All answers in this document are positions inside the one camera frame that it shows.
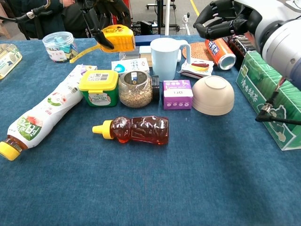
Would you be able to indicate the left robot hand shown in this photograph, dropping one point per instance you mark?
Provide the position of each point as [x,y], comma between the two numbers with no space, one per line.
[110,9]

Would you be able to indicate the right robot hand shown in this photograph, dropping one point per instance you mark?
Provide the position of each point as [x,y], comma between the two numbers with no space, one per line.
[258,11]

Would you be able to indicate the yellow tape measure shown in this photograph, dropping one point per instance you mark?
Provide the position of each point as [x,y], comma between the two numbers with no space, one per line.
[122,40]

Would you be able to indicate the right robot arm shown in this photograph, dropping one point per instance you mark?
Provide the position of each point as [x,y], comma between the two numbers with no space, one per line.
[282,47]

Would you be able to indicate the dark tea bottle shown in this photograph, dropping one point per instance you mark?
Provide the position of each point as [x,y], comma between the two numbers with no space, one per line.
[240,46]

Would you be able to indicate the black box on floor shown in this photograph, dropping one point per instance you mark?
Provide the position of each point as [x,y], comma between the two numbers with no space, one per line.
[145,27]

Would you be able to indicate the navy blue box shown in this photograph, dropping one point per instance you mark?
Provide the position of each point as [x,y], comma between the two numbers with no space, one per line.
[148,40]

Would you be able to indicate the black floor stand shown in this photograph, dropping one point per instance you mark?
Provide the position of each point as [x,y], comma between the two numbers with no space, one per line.
[160,16]

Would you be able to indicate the transparent plastic case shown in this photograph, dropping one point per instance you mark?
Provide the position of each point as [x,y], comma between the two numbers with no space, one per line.
[145,50]

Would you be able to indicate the orange soda can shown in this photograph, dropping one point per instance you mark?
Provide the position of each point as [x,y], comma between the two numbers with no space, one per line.
[221,54]

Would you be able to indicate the white box with blue print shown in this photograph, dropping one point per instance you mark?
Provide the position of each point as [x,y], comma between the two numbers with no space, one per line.
[131,66]

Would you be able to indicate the clear jar of clips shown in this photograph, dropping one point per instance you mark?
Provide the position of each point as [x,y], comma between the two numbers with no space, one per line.
[60,47]

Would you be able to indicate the round woven coaster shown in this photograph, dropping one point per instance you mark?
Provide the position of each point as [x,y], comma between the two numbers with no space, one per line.
[197,50]

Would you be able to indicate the white power strip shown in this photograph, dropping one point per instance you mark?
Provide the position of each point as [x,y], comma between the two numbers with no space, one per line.
[185,18]

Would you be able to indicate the light blue mug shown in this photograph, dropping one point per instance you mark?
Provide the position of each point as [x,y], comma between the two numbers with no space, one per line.
[164,58]

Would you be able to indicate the black office chair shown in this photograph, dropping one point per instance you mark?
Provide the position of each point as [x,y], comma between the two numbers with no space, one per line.
[37,27]

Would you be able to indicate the clear box of green teabags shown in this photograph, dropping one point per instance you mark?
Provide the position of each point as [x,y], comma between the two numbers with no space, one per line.
[249,87]

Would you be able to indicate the cake snack packet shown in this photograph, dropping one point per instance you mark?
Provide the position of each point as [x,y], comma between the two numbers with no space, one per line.
[198,68]

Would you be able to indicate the green tub with yellow lid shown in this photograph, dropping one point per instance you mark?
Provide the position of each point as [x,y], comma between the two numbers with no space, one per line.
[98,94]

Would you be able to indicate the glass jar of seeds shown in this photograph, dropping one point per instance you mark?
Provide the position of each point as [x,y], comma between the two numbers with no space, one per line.
[135,94]

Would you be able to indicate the upturned beige bowl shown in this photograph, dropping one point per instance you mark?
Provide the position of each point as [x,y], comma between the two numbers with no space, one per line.
[212,99]

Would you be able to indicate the wooden furniture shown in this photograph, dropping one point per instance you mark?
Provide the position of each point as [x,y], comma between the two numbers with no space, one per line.
[4,28]

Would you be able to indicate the clear bottle of yellow liquid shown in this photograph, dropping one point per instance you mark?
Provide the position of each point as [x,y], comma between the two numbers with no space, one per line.
[8,61]

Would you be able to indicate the small purple box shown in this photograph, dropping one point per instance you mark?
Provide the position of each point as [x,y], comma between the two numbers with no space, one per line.
[177,103]

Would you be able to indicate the white-labelled tea bottle yellow cap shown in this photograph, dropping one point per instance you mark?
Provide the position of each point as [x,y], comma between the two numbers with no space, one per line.
[47,110]

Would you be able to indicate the bear-shaped honey bottle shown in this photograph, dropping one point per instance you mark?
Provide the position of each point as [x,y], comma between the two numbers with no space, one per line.
[145,130]

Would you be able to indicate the blue table cloth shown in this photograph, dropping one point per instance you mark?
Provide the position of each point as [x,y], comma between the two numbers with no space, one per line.
[150,188]

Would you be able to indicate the white frame pole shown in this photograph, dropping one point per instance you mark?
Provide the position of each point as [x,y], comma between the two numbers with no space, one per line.
[167,16]

